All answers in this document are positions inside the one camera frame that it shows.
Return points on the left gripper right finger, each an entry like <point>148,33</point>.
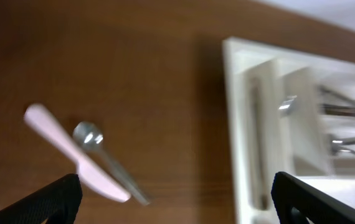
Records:
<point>297,202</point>

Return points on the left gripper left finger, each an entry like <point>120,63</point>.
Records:
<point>57,202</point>

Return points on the pink plastic butter knife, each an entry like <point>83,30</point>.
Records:
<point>42,121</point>

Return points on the small teaspoon smooth handle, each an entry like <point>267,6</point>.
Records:
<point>90,139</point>

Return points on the metal fork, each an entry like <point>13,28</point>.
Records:
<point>338,110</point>

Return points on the small teaspoon textured handle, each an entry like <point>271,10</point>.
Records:
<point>288,106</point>

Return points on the white plastic cutlery tray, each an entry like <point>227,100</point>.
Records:
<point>298,144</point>

